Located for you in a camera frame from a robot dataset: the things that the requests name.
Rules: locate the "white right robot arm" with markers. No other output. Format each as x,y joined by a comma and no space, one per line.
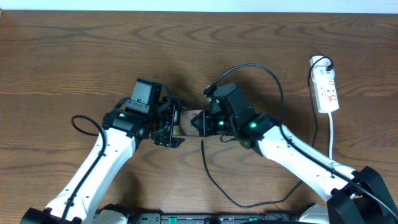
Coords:
351,196

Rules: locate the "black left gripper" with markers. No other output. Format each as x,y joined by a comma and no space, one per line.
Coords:
173,105

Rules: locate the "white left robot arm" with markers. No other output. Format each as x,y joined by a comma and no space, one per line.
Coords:
144,115

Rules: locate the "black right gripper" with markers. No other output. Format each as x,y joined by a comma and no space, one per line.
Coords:
204,129

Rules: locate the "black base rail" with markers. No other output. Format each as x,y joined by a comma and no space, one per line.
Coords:
199,218

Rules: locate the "white power strip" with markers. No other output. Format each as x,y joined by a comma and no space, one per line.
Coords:
322,75

